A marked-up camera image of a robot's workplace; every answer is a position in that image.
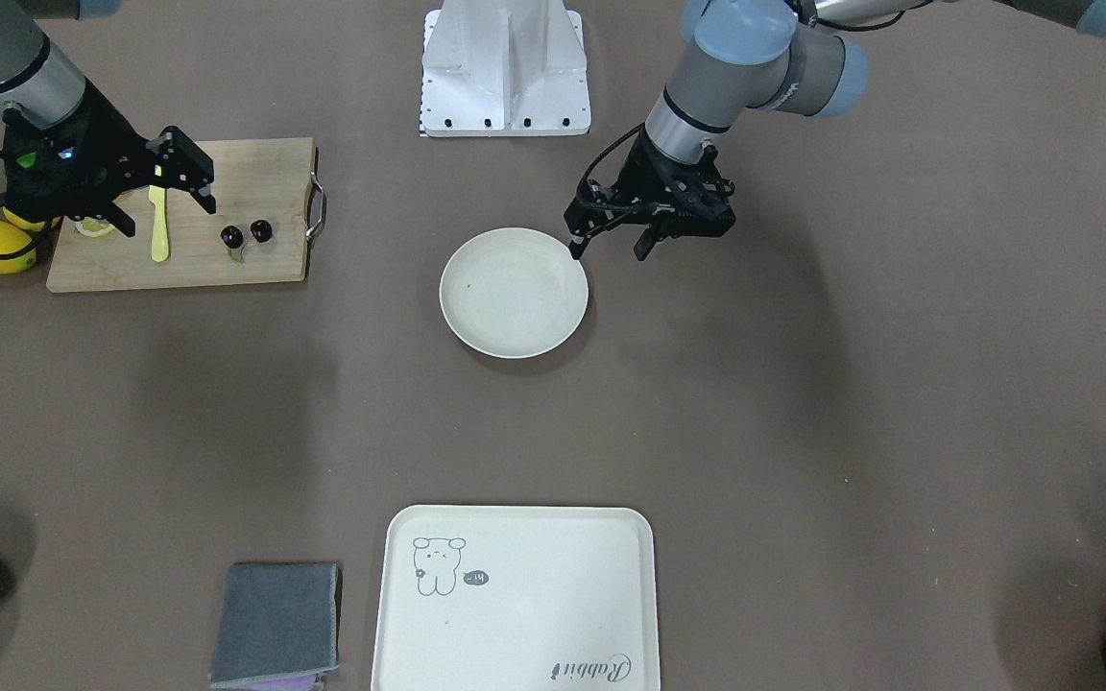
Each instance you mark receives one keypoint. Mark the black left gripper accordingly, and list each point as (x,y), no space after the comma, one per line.
(647,173)

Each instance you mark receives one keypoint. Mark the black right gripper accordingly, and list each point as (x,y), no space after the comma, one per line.
(108,133)

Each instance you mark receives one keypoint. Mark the dark red cherry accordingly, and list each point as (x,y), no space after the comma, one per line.
(261,230)
(231,237)

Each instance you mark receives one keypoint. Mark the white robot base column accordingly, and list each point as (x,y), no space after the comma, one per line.
(504,68)

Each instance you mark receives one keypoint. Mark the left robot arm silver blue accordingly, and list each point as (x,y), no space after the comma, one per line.
(793,57)

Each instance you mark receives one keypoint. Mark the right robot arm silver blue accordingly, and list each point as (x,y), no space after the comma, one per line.
(36,74)

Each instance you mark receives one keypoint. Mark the cream rectangular tray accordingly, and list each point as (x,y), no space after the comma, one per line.
(518,598)

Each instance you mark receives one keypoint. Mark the yellow plastic knife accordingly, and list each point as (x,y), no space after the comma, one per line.
(160,237)

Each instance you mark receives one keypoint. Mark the lemon slice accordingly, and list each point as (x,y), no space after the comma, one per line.
(94,228)

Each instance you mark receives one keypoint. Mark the wooden cutting board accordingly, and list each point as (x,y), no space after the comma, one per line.
(273,179)

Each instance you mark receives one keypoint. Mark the cream round plate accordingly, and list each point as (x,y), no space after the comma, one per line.
(513,293)

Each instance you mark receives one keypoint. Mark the yellow lemon near lime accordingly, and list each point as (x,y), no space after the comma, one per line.
(31,227)

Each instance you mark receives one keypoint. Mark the grey folded cloth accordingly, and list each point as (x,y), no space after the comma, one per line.
(278,627)

